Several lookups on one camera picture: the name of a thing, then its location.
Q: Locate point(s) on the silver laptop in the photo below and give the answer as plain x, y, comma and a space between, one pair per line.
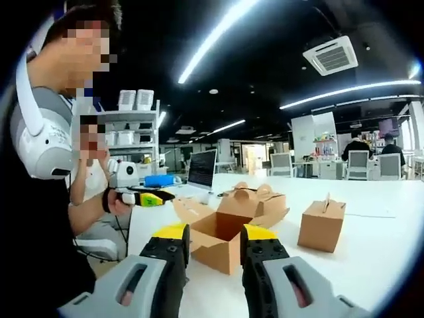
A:
202, 169

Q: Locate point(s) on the blue box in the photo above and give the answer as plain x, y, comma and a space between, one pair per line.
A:
159, 180

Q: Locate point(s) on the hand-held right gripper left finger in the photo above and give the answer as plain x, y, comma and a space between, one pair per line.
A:
142, 275

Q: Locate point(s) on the white grey worn device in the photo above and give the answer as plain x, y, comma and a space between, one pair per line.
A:
49, 145

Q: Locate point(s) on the short ceiling light strip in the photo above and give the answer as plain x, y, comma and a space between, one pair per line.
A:
228, 126

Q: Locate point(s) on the grey office chair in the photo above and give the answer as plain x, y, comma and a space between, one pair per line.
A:
281, 164
390, 165
358, 164

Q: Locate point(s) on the ceiling smoke detector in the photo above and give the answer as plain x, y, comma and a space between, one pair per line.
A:
214, 91

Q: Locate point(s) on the straight ceiling light strip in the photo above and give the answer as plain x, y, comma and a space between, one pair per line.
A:
215, 39

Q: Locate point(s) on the shelf with colourful goods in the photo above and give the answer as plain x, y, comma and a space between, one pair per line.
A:
325, 145

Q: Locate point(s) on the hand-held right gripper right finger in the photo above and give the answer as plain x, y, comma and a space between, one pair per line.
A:
275, 265

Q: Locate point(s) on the stack of white bins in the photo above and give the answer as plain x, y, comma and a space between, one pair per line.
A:
145, 99
127, 99

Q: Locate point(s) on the purple wall screen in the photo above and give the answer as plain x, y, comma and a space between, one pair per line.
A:
387, 127

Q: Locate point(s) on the white metal shelf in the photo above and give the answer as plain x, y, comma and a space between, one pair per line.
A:
132, 145

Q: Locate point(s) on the ceiling air conditioner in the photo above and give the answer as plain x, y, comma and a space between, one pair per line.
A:
331, 55

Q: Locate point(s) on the person's left hand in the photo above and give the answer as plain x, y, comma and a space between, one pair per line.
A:
118, 207

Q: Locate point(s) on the curved ceiling light strip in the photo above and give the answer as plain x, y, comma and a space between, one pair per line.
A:
351, 89

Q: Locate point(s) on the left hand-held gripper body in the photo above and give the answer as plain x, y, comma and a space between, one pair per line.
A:
124, 174

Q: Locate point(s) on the person's head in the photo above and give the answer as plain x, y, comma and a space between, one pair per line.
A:
66, 16

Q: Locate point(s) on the white chair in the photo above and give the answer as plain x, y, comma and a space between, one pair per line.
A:
99, 248

